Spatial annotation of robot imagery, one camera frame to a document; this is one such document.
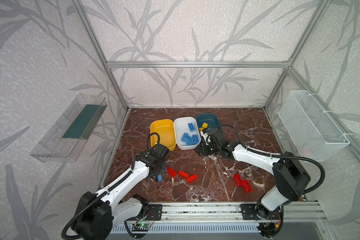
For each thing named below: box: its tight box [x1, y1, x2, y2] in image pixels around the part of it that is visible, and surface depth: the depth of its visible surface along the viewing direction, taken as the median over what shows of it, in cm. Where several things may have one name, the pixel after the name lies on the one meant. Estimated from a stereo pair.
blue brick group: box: [188, 123, 195, 132], surface depth 107 cm
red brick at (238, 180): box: [234, 174, 244, 187], surface depth 86 cm
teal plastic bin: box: [195, 113, 221, 132], surface depth 111 cm
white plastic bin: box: [174, 116, 202, 150], surface depth 107 cm
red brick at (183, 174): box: [178, 170, 190, 179], surface depth 86 cm
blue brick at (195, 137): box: [192, 134, 199, 142], surface depth 101 cm
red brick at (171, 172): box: [167, 166, 177, 178], surface depth 88 cm
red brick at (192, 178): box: [187, 173, 198, 184], surface depth 84 cm
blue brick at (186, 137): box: [181, 132, 193, 143], surface depth 101 cm
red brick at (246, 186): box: [242, 179, 253, 193], surface depth 83 cm
